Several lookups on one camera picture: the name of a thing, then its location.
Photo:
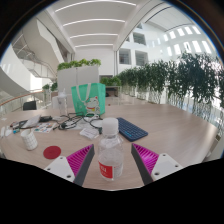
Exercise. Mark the black chair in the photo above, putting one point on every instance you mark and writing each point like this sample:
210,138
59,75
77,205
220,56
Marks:
29,105

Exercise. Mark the row of tall green plants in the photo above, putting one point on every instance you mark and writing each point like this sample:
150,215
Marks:
173,80

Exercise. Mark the wooden planter with plants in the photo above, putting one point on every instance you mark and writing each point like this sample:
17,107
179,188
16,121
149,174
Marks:
111,81

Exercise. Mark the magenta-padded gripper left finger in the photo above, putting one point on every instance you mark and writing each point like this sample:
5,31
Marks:
58,166

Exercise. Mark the brown paper booklet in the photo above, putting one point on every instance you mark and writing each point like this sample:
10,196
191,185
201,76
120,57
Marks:
31,121

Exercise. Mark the clear flask with white lid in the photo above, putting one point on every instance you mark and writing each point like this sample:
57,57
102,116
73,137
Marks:
62,101

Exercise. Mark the green tote bag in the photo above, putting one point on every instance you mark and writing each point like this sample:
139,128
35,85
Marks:
88,99

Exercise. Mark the colourful sticker sheet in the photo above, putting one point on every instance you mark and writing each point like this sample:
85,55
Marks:
45,127

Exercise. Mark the white grid-pattern cup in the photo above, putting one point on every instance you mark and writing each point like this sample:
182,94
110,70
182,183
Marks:
29,139

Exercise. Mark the leafy green cabinet plants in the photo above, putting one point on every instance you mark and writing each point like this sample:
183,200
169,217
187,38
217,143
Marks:
78,63

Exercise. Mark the white cabinet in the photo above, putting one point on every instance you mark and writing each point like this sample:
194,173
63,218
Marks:
78,78

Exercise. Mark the small blue-green pack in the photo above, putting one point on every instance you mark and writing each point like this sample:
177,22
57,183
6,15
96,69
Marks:
16,131

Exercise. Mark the flat round red coaster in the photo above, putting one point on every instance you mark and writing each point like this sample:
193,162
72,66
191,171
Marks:
52,152

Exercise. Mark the dark blue keyboard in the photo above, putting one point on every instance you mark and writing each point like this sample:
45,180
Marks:
131,129

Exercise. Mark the black power bank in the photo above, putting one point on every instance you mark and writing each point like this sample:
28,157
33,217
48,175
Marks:
45,118

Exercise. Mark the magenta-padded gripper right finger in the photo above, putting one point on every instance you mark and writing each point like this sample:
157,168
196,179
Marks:
165,165

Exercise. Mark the clear red-labelled water bottle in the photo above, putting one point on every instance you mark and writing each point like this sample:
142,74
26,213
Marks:
110,156

